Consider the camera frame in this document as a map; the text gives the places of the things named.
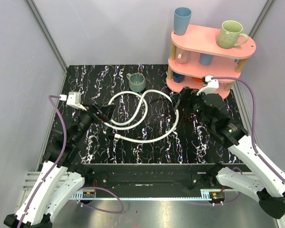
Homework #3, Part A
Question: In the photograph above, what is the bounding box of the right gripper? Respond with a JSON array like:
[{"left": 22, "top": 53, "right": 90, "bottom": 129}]
[{"left": 169, "top": 86, "right": 213, "bottom": 129}]

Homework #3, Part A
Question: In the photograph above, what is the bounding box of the pink three-tier shelf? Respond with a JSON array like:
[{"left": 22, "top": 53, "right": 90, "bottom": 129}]
[{"left": 166, "top": 20, "right": 256, "bottom": 98}]

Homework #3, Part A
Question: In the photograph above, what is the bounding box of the orange bowl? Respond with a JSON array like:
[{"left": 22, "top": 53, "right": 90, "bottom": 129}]
[{"left": 193, "top": 77, "right": 203, "bottom": 83}]

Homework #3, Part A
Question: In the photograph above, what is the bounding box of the clear pink cup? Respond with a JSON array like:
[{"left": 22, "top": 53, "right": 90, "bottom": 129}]
[{"left": 176, "top": 47, "right": 190, "bottom": 64}]

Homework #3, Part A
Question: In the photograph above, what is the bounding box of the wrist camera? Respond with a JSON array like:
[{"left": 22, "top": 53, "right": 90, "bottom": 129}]
[
  {"left": 66, "top": 92, "right": 87, "bottom": 111},
  {"left": 197, "top": 75, "right": 219, "bottom": 95}
]

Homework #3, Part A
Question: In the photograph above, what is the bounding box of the dark blue cup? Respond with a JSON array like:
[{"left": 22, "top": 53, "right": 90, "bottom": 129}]
[{"left": 172, "top": 72, "right": 185, "bottom": 83}]

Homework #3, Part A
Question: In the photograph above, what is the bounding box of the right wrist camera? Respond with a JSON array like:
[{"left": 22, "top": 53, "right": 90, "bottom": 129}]
[{"left": 197, "top": 75, "right": 219, "bottom": 95}]

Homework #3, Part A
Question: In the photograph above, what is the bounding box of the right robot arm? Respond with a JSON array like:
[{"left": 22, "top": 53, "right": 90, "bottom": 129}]
[{"left": 171, "top": 87, "right": 285, "bottom": 219}]

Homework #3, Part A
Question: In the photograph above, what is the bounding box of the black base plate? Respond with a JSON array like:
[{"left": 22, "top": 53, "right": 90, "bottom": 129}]
[{"left": 84, "top": 164, "right": 223, "bottom": 200}]

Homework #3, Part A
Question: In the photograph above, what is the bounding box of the green mug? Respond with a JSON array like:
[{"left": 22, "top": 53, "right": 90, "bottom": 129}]
[{"left": 216, "top": 20, "right": 249, "bottom": 49}]

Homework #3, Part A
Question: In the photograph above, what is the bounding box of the marble pattern mat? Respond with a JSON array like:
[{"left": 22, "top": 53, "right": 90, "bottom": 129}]
[{"left": 62, "top": 65, "right": 240, "bottom": 164}]

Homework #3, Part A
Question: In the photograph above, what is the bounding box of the teal ceramic mug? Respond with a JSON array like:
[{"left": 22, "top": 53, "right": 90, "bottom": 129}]
[{"left": 126, "top": 73, "right": 146, "bottom": 93}]

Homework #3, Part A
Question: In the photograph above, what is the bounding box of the blue tall cup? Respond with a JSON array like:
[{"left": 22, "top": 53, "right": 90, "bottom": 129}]
[{"left": 173, "top": 7, "right": 192, "bottom": 36}]

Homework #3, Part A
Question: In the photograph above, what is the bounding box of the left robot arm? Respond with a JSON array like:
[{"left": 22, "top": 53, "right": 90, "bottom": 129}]
[{"left": 3, "top": 104, "right": 115, "bottom": 228}]

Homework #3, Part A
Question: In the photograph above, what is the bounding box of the light blue cup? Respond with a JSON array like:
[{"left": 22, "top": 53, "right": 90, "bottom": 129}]
[{"left": 199, "top": 53, "right": 214, "bottom": 66}]

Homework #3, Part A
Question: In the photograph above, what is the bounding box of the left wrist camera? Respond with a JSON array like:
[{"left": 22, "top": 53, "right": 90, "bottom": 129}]
[{"left": 66, "top": 92, "right": 87, "bottom": 111}]

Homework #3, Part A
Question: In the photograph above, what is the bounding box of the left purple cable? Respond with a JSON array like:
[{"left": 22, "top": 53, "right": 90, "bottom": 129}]
[{"left": 15, "top": 95, "right": 124, "bottom": 228}]

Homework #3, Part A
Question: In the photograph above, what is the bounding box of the white hose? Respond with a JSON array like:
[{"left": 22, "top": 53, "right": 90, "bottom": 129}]
[{"left": 102, "top": 89, "right": 180, "bottom": 144}]

